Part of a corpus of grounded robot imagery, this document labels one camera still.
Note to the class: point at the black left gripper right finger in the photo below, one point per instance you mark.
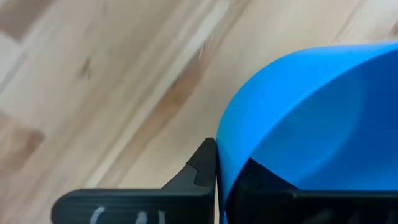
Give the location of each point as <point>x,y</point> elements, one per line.
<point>264,199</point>

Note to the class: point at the blue plastic bowl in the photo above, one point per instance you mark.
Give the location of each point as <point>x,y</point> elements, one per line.
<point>295,109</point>

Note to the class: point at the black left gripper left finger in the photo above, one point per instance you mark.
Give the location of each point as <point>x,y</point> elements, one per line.
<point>186,202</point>

